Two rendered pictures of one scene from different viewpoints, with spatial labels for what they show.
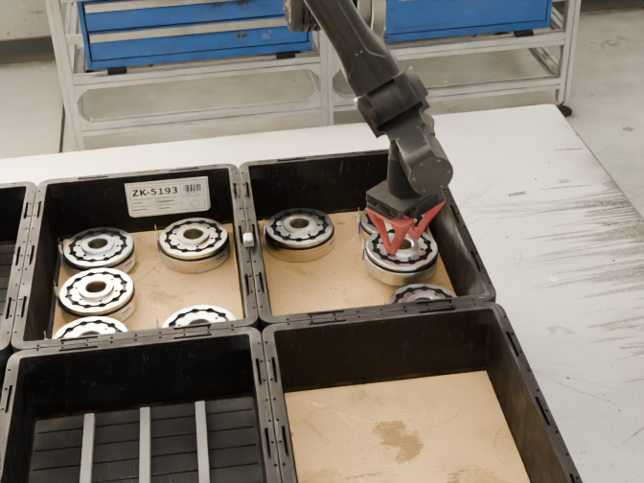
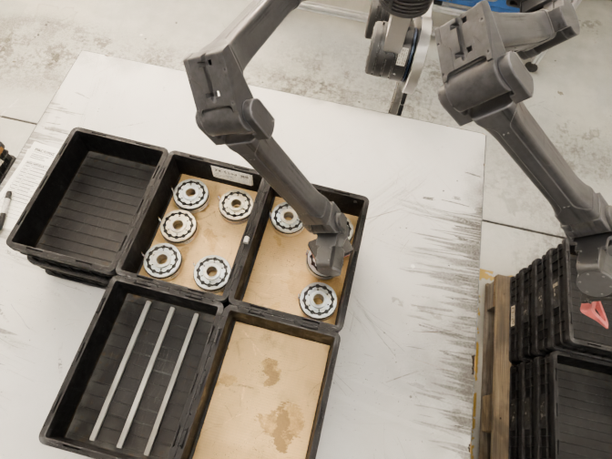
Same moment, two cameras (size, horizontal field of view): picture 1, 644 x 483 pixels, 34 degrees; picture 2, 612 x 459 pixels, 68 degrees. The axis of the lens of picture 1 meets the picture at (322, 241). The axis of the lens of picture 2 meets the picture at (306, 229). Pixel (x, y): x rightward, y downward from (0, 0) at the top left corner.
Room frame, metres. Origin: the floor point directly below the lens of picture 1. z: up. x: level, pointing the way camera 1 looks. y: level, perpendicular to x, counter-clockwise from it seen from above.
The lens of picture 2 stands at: (0.75, -0.16, 2.04)
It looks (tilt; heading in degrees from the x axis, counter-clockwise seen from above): 64 degrees down; 14
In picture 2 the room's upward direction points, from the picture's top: 8 degrees clockwise
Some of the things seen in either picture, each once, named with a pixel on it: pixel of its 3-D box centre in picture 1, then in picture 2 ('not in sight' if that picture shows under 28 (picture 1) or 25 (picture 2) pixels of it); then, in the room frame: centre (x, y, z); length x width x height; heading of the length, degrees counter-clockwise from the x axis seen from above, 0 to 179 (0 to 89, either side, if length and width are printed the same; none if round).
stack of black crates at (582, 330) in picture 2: not in sight; (572, 311); (1.58, -1.07, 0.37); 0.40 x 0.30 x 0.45; 8
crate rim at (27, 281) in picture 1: (138, 251); (197, 221); (1.18, 0.25, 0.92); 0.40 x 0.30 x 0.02; 7
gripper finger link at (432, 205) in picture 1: (409, 216); not in sight; (1.23, -0.12, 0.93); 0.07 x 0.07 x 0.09; 45
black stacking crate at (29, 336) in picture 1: (143, 282); (199, 229); (1.18, 0.25, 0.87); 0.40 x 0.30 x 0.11; 7
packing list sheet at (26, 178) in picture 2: not in sight; (38, 187); (1.18, 0.87, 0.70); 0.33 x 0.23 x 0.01; 8
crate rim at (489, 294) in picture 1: (356, 230); (302, 248); (1.22, -0.05, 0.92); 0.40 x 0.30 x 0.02; 7
